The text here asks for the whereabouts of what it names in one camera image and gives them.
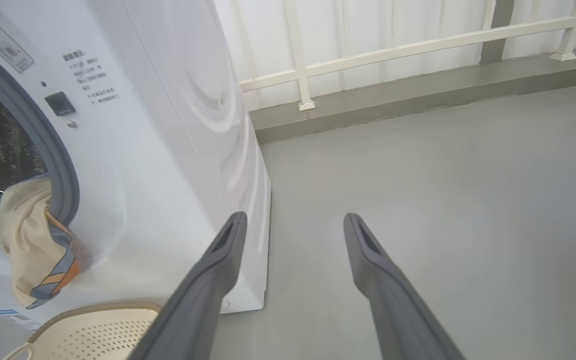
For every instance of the white front-load washing machine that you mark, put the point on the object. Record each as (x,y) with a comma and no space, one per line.
(158,175)

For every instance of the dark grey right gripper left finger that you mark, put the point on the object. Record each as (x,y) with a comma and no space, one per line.
(198,295)

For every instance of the cream perforated laundry basket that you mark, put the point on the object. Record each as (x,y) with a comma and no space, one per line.
(98,335)

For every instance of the white metal railing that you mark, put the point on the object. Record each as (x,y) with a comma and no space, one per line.
(418,47)

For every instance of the black door latch socket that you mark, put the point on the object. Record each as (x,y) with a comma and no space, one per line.
(60,104)

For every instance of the blue energy label sticker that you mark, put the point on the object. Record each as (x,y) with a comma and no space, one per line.
(18,320)

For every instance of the cream garment with printed pattern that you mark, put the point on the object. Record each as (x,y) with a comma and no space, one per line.
(25,240)

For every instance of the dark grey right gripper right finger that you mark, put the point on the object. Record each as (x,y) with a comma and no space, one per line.
(393,300)

